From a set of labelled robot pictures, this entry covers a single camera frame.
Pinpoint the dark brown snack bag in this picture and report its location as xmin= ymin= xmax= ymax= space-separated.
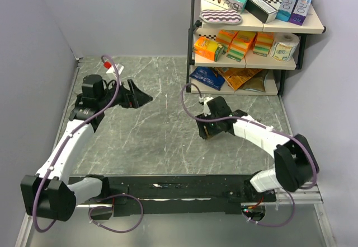
xmin=240 ymin=69 xmax=269 ymax=92

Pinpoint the right sponge pack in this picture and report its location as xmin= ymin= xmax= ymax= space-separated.
xmin=252 ymin=32 xmax=274 ymax=57

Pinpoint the black frame beige shelf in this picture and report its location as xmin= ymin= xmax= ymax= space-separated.
xmin=186 ymin=0 xmax=326 ymax=95

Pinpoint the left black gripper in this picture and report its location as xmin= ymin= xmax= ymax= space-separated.
xmin=98 ymin=78 xmax=153 ymax=109

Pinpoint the striped sleep mask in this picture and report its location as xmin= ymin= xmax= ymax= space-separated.
xmin=199 ymin=10 xmax=243 ymax=25

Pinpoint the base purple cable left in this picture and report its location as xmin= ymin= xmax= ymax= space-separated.
xmin=88 ymin=194 xmax=144 ymax=234

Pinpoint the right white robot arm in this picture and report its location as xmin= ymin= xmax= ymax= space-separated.
xmin=195 ymin=96 xmax=319 ymax=201

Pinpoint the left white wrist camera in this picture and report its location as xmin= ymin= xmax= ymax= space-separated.
xmin=106 ymin=63 xmax=124 ymax=81

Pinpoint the sponge pack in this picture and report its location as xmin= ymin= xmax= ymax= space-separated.
xmin=252 ymin=32 xmax=274 ymax=57
xmin=227 ymin=30 xmax=257 ymax=62
xmin=215 ymin=30 xmax=238 ymax=54

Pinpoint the large brass padlock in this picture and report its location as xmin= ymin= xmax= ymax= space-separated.
xmin=204 ymin=125 xmax=211 ymax=139

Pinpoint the left sponge pack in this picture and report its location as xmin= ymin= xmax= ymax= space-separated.
xmin=215 ymin=30 xmax=238 ymax=54

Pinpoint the middle sponge pack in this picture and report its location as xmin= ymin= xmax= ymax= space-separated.
xmin=227 ymin=30 xmax=257 ymax=62

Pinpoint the orange carton box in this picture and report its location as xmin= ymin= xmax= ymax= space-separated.
xmin=194 ymin=37 xmax=224 ymax=62

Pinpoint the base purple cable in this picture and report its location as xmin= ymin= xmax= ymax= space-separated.
xmin=88 ymin=194 xmax=144 ymax=234
xmin=242 ymin=188 xmax=296 ymax=229

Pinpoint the orange snack bag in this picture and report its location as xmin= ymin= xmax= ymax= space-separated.
xmin=215 ymin=67 xmax=262 ymax=91

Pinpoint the black white carton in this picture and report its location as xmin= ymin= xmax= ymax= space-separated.
xmin=245 ymin=0 xmax=278 ymax=24

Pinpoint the blue toothpaste box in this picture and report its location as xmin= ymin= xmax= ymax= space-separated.
xmin=276 ymin=0 xmax=297 ymax=22

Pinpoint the blue snack bag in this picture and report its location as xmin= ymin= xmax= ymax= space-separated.
xmin=190 ymin=66 xmax=225 ymax=91

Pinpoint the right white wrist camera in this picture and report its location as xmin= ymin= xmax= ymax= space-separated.
xmin=199 ymin=96 xmax=213 ymax=116

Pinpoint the toilet paper roll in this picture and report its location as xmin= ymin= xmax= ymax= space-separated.
xmin=269 ymin=32 xmax=300 ymax=62

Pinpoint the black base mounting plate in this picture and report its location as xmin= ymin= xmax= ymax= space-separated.
xmin=85 ymin=174 xmax=276 ymax=217

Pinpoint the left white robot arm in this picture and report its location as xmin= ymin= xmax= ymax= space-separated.
xmin=20 ymin=74 xmax=153 ymax=221

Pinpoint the aluminium frame rail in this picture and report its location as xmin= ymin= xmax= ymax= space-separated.
xmin=277 ymin=186 xmax=337 ymax=246

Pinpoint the purple toothpaste box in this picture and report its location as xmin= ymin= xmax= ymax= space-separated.
xmin=289 ymin=0 xmax=312 ymax=26

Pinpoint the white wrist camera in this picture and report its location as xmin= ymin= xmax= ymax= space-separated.
xmin=106 ymin=63 xmax=124 ymax=81
xmin=199 ymin=96 xmax=213 ymax=116

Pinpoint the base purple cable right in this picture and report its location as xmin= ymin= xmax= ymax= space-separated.
xmin=242 ymin=188 xmax=296 ymax=229

